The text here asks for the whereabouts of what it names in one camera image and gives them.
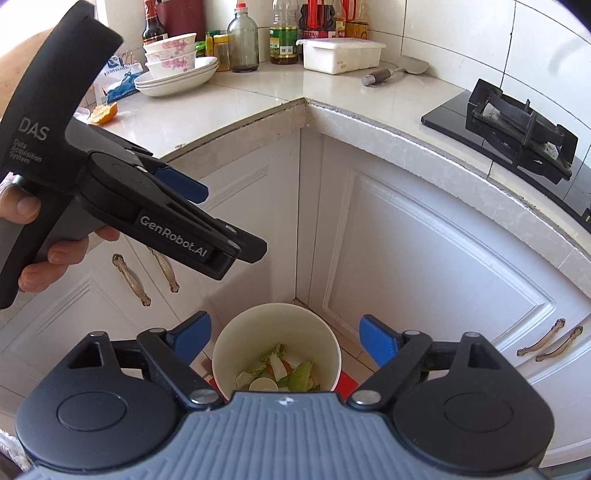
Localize cooking oil bottle green label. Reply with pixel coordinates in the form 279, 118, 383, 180
270, 0, 298, 65

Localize red label sauce bottle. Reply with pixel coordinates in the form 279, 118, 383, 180
298, 0, 337, 39

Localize floral bowl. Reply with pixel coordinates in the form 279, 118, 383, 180
146, 51, 195, 79
143, 32, 197, 59

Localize blue white plastic package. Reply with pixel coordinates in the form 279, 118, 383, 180
93, 55, 143, 105

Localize dark glass bottle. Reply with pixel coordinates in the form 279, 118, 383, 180
228, 2, 259, 73

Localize right cabinet handle lower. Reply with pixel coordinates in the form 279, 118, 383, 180
535, 325, 584, 363

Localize metal spatula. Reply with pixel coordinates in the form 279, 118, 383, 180
362, 55, 430, 87

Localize left cabinet door handle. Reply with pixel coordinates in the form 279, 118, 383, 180
111, 253, 151, 307

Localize soy sauce bottle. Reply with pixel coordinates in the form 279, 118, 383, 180
142, 0, 167, 45

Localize stacked white plates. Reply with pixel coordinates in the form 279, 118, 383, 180
134, 57, 219, 98

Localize black gas stove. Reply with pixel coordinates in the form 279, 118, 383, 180
421, 79, 590, 230

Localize white plastic storage box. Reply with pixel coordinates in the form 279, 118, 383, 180
297, 38, 386, 75

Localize person's left hand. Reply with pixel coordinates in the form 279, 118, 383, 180
0, 184, 122, 294

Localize right cabinet handle upper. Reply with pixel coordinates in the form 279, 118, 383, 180
516, 318, 566, 357

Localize white paper trash bucket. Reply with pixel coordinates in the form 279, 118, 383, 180
212, 303, 342, 398

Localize floral bowl lower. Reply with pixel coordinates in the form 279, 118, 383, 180
146, 51, 195, 79

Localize vegetable scraps in bucket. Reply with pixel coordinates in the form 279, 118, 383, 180
235, 342, 322, 393

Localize orange peel on counter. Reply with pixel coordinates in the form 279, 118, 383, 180
88, 102, 118, 125

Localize floral bowl upper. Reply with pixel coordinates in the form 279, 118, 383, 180
143, 32, 197, 59

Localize small yellow lid jar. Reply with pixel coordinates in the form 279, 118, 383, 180
213, 33, 230, 72

